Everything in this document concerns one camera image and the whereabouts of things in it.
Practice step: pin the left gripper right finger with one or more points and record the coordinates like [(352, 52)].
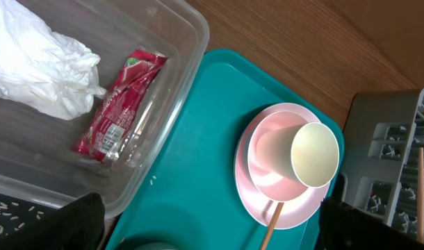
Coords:
[(343, 227)]

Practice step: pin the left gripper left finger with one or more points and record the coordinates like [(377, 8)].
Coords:
[(27, 225)]

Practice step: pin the white rice leftovers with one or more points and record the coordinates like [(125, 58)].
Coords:
[(3, 222)]

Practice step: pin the wooden chopstick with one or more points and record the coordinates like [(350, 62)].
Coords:
[(420, 197), (271, 226)]

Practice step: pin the pale green paper cup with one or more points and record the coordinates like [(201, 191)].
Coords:
[(305, 153)]

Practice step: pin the red snack wrapper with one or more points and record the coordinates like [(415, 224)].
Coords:
[(114, 118)]

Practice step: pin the white napkin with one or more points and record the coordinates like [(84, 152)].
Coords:
[(55, 74)]

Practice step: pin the grey dishwasher rack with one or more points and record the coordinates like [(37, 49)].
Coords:
[(384, 146)]

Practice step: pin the large pink plate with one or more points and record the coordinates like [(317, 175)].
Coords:
[(260, 207)]

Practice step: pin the black plastic tray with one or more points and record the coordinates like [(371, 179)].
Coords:
[(10, 215)]

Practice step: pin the small pink plate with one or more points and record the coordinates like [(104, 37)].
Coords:
[(272, 185)]

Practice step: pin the clear plastic storage bin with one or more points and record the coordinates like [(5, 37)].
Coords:
[(37, 158)]

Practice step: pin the teal serving tray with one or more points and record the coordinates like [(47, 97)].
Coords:
[(189, 197)]

